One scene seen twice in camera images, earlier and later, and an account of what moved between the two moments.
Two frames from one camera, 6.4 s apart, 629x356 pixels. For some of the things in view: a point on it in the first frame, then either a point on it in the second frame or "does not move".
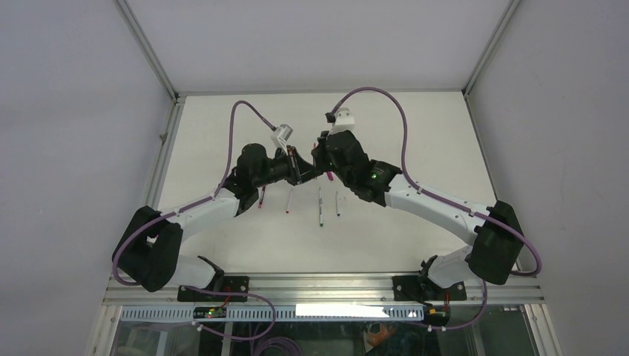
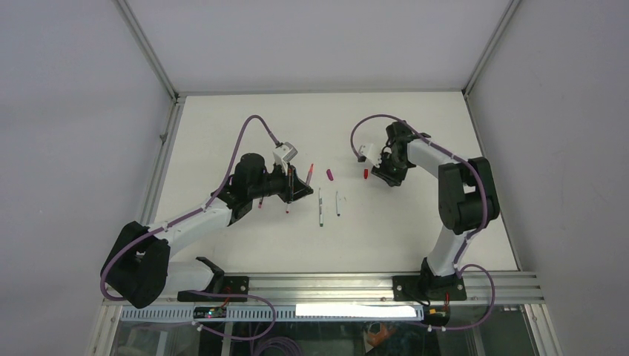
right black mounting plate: (420, 288) does not move
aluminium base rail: (515, 290) does not move
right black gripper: (317, 154) to (392, 180)
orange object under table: (374, 339) does not move
